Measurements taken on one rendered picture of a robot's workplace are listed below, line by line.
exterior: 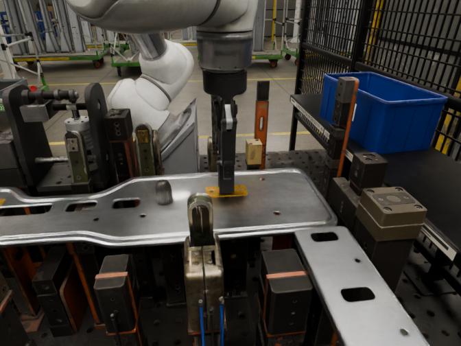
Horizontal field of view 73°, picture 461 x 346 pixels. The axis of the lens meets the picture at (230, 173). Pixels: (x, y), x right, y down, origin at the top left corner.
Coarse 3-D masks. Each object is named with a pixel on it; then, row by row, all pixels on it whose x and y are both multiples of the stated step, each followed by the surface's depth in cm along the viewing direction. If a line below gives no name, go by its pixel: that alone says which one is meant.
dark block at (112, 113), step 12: (120, 108) 77; (108, 120) 72; (120, 120) 72; (108, 132) 73; (120, 132) 73; (120, 144) 75; (132, 144) 80; (120, 156) 77; (132, 156) 80; (120, 168) 78; (132, 168) 79; (120, 180) 80; (132, 204) 84; (144, 216) 91
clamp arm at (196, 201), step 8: (192, 200) 43; (200, 200) 42; (208, 200) 43; (192, 208) 42; (200, 208) 43; (208, 208) 43; (192, 216) 43; (200, 216) 44; (208, 216) 44; (192, 224) 45; (200, 224) 45; (208, 224) 45; (192, 232) 46; (200, 232) 46; (208, 232) 46; (192, 240) 47; (200, 240) 47; (208, 240) 48
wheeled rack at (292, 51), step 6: (300, 0) 659; (300, 6) 664; (288, 18) 758; (294, 36) 778; (288, 48) 762; (294, 48) 788; (324, 48) 770; (336, 48) 774; (342, 48) 741; (288, 54) 791; (294, 54) 715
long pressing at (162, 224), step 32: (0, 192) 65; (128, 192) 65; (192, 192) 65; (256, 192) 65; (288, 192) 65; (0, 224) 56; (32, 224) 56; (64, 224) 56; (96, 224) 56; (128, 224) 56; (160, 224) 56; (224, 224) 56; (256, 224) 56; (288, 224) 56; (320, 224) 57
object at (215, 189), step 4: (208, 188) 64; (212, 188) 64; (216, 188) 64; (236, 188) 64; (240, 188) 64; (244, 188) 64; (208, 192) 63; (212, 192) 63; (216, 192) 63; (236, 192) 63; (240, 192) 63; (244, 192) 63; (212, 196) 62; (216, 196) 62; (220, 196) 62; (224, 196) 62
